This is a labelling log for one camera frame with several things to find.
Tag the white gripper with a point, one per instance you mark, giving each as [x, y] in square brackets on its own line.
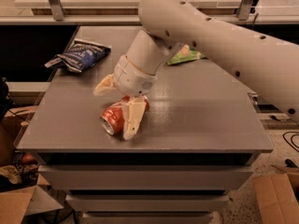
[133, 76]

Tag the red coke can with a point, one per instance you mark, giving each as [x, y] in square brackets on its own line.
[112, 118]

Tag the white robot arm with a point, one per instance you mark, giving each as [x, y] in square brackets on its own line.
[267, 65]

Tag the blue chip bag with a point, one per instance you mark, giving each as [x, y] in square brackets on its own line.
[81, 56]

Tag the green chip bag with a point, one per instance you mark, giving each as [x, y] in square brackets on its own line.
[186, 54]

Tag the grey drawer cabinet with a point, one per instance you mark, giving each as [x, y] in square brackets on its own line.
[197, 142]

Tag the cardboard box left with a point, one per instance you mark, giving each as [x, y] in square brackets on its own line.
[19, 198]

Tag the cardboard box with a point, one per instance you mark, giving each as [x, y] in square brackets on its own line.
[19, 198]
[278, 196]

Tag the cardboard box right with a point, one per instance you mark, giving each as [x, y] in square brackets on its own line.
[278, 196]

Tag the metal railing frame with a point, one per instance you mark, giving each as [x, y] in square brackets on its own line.
[267, 12]

